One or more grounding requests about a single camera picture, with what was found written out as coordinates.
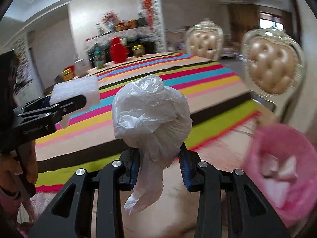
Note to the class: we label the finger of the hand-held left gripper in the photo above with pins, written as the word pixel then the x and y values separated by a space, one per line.
pixel 37 103
pixel 66 104

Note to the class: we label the red yellow gift basket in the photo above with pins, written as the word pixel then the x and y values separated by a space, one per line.
pixel 121 26

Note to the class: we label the person's left forearm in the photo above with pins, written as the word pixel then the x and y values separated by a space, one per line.
pixel 8 202

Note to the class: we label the beige tufted ornate chair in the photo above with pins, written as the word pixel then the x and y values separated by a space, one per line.
pixel 204 44
pixel 272 67

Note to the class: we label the pink flower bouquet vase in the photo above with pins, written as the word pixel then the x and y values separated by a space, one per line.
pixel 109 18

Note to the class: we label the white container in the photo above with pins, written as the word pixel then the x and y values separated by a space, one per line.
pixel 80 67

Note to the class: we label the green patterned bottle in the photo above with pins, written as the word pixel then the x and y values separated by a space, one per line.
pixel 99 57

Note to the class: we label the person's left hand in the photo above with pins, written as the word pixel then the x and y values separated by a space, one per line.
pixel 7 171

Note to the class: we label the orange gift box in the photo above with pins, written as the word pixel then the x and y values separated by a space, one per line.
pixel 131 24

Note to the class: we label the brown curtain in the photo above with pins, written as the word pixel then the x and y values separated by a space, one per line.
pixel 237 22

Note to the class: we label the white plastic bag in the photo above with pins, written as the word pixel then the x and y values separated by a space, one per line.
pixel 148 114

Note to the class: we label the white carved wall screen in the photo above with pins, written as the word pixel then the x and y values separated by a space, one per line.
pixel 23 62

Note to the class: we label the glass jar with yellow lid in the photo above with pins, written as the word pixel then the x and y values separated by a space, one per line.
pixel 137 50

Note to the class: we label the yellow tin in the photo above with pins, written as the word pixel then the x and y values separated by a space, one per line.
pixel 66 75

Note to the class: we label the red container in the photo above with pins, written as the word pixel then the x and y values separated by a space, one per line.
pixel 71 68

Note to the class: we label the white carved partition screen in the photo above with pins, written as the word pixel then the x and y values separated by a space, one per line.
pixel 156 34

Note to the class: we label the dark bag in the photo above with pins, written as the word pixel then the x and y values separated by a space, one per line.
pixel 141 21

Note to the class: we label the pale wrappers heap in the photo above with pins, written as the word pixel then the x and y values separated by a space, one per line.
pixel 275 193

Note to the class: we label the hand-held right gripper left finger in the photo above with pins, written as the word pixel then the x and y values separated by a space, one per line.
pixel 135 171

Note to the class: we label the red thermos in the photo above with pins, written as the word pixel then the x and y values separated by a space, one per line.
pixel 117 50

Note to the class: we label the large white foam block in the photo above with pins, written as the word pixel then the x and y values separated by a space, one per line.
pixel 74 89

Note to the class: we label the red hanging knot ornament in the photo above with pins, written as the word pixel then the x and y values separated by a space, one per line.
pixel 148 7

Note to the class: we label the pink bin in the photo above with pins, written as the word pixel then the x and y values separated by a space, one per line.
pixel 302 153

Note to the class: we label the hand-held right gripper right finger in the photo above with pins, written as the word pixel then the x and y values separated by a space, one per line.
pixel 184 168

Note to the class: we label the floral lace runner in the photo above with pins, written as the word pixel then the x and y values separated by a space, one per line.
pixel 138 31

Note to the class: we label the dark wooden sideboard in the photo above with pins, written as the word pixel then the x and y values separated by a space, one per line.
pixel 148 47

